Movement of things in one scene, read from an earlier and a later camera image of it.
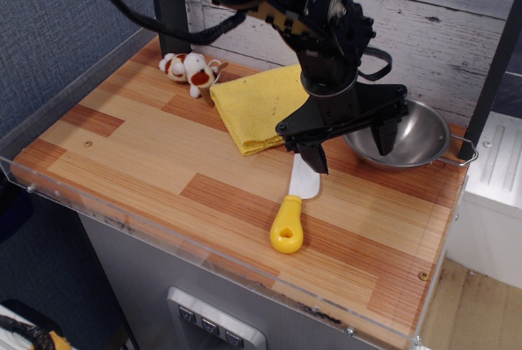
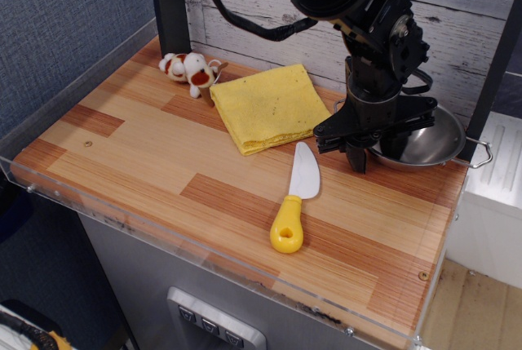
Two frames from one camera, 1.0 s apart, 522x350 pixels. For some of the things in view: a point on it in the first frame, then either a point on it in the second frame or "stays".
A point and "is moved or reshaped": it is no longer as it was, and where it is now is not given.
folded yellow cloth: x=250 y=108 stays
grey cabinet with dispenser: x=170 y=301 stays
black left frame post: x=170 y=1 stays
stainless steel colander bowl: x=425 y=137 is moved or reshaped
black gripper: x=329 y=115 → x=371 y=114
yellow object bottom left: x=60 y=343 stays
